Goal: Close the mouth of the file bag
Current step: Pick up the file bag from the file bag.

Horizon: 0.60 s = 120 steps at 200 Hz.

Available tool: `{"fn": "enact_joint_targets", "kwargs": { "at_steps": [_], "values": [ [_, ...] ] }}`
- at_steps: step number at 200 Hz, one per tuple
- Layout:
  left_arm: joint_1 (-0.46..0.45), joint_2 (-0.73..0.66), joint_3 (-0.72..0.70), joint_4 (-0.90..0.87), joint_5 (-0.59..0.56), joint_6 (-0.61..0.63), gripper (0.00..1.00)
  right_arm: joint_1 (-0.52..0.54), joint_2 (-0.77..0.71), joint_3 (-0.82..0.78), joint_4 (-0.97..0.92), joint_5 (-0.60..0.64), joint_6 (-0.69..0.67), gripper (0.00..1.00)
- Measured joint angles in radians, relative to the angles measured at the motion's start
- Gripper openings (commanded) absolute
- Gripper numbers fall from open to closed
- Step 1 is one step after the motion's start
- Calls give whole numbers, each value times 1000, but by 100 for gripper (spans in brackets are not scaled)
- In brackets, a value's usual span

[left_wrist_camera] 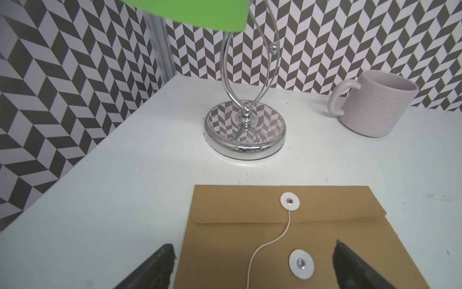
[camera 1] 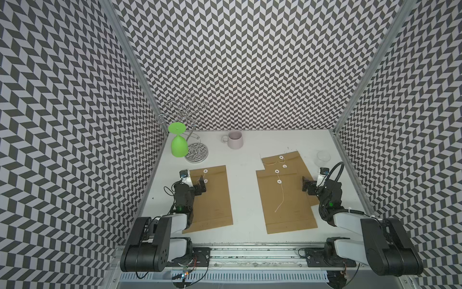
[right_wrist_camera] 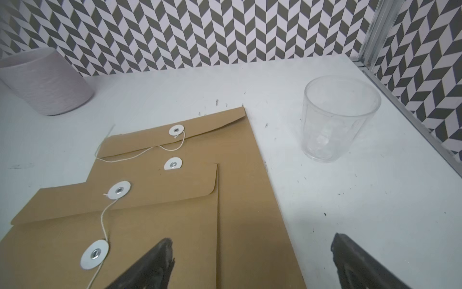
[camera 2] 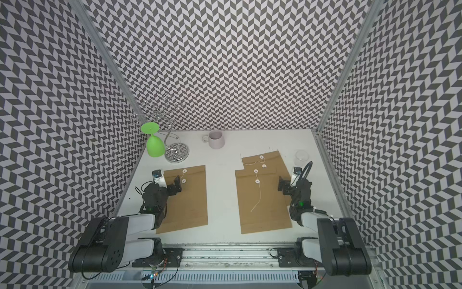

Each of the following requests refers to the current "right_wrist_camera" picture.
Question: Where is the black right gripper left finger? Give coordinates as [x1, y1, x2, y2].
[107, 238, 175, 289]

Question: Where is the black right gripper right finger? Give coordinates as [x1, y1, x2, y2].
[331, 233, 410, 289]

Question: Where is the brown file bag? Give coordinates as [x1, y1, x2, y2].
[1, 164, 218, 289]
[88, 108, 306, 289]

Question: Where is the pale pink ceramic mug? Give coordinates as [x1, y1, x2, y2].
[1, 47, 95, 116]

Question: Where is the clear plastic cup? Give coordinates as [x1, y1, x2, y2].
[302, 75, 381, 163]

